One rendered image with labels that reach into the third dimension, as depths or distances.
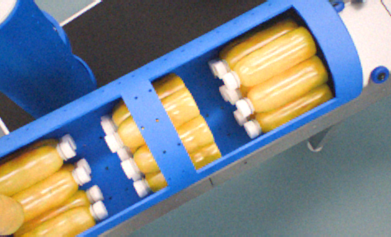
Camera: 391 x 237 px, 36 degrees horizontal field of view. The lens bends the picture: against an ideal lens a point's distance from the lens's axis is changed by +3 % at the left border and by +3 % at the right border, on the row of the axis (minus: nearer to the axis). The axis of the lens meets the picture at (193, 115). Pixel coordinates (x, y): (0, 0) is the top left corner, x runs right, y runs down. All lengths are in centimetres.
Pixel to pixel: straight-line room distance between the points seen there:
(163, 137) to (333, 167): 135
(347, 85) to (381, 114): 124
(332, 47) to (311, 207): 125
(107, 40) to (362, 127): 108
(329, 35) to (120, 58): 130
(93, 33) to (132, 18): 17
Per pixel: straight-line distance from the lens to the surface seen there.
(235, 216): 238
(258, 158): 154
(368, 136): 250
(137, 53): 240
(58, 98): 208
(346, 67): 127
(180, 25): 243
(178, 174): 123
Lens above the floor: 237
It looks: 75 degrees down
